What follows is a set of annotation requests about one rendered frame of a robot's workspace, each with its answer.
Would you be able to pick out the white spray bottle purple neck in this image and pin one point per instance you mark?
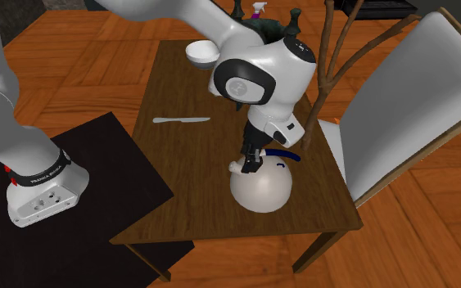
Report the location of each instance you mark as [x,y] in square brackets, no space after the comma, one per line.
[258,8]

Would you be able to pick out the white bowl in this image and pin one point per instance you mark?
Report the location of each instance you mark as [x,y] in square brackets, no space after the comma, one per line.
[200,54]

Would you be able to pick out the white chair wooden frame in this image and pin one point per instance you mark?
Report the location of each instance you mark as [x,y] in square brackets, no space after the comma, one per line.
[405,99]

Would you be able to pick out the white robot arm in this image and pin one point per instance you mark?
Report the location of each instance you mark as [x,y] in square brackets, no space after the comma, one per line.
[262,67]

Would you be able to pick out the black robot stand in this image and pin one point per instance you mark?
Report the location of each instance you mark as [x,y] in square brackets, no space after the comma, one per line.
[94,191]

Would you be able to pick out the bare brown branch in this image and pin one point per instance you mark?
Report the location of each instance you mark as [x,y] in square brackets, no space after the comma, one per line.
[324,72]

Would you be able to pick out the grey table knife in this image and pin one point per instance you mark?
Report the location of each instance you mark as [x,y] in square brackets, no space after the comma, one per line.
[178,119]

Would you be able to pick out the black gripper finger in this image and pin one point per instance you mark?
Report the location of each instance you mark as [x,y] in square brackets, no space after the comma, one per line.
[258,161]
[247,164]

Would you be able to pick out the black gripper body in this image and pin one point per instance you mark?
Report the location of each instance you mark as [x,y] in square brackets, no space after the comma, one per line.
[256,139]

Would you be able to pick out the brown wooden table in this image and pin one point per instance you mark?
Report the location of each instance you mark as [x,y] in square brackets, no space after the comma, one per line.
[182,179]

